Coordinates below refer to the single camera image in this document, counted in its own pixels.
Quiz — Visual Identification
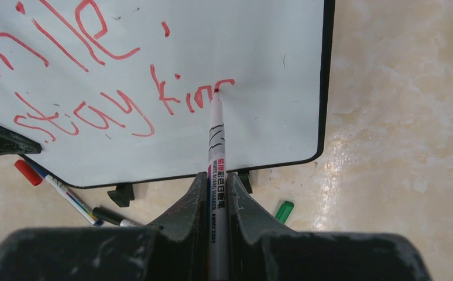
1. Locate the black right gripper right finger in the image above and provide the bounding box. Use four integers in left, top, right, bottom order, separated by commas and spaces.
228, 173, 431, 280

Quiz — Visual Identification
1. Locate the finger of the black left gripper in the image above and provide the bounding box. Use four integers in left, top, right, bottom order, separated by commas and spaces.
0, 126, 42, 156

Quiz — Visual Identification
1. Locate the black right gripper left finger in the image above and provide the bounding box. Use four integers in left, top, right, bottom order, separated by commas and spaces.
0, 172, 207, 280

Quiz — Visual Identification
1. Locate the red whiteboard marker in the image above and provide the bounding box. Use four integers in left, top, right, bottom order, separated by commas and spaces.
208, 88, 229, 280

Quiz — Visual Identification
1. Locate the red marker cap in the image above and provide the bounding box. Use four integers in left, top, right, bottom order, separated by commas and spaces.
14, 159, 43, 186

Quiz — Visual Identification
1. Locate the white whiteboard black frame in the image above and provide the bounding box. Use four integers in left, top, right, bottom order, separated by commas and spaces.
0, 1, 335, 189

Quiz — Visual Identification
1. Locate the green cap whiteboard marker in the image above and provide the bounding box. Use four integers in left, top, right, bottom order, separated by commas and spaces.
275, 201, 294, 224

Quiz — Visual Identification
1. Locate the black cap whiteboard marker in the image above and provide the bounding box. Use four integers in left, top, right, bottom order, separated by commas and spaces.
92, 207, 142, 227

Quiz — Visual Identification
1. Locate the blue cap whiteboard marker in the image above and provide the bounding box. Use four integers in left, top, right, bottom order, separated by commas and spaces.
23, 159, 104, 227

